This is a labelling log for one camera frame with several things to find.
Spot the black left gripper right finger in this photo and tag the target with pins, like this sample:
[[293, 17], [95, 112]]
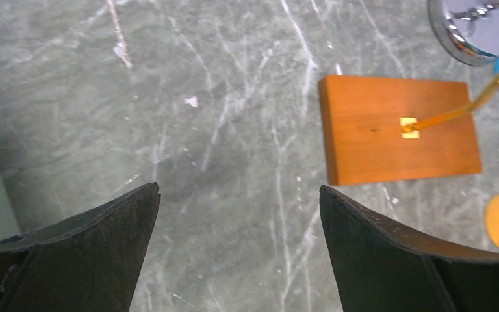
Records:
[[380, 264]]

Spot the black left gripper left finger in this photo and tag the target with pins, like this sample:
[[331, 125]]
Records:
[[87, 262]]

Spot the gold wire rack wooden base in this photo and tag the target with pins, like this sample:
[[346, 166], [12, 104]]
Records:
[[379, 129]]

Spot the chrome wire glass rack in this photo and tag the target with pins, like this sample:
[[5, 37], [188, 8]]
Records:
[[467, 30]]

